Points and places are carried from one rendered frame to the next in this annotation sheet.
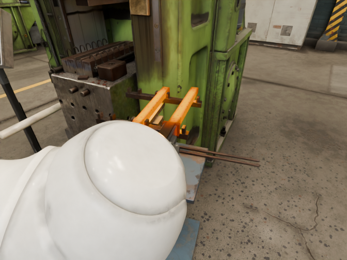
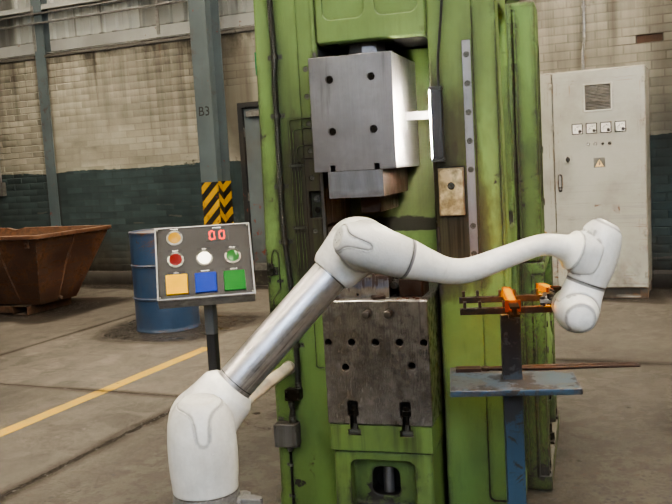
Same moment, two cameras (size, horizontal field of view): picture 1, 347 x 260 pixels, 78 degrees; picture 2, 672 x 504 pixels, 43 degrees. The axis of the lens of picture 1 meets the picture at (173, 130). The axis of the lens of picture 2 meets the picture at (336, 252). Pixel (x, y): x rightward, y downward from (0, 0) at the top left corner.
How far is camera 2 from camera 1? 2.17 m
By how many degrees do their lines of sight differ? 30
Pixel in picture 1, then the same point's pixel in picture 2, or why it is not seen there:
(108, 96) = (424, 312)
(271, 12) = (553, 219)
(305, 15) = (634, 220)
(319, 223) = not seen: outside the picture
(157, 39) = (474, 241)
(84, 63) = (378, 279)
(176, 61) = not seen: hidden behind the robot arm
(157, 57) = not seen: hidden behind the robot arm
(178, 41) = (503, 239)
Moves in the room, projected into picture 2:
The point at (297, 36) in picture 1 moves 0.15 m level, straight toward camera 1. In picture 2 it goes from (632, 268) to (633, 270)
